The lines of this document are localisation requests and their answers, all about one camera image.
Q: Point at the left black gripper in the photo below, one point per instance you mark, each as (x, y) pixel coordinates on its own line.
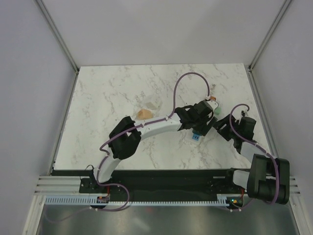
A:
(203, 129)

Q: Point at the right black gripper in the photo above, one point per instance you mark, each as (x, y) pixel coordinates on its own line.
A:
(218, 124)

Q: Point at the green cube plug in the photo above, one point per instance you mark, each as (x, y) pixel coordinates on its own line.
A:
(217, 111)

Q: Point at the white power strip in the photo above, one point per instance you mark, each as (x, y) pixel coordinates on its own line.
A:
(194, 137)

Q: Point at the beige cube plug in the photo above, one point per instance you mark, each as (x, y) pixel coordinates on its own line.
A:
(144, 114)

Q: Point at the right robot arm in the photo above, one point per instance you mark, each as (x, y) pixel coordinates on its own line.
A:
(268, 178)

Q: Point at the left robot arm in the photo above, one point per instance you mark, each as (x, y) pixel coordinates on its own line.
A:
(125, 137)

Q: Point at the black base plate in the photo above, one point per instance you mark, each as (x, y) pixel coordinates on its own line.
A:
(174, 196)

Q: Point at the aluminium frame rail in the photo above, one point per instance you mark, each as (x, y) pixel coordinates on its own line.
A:
(56, 186)

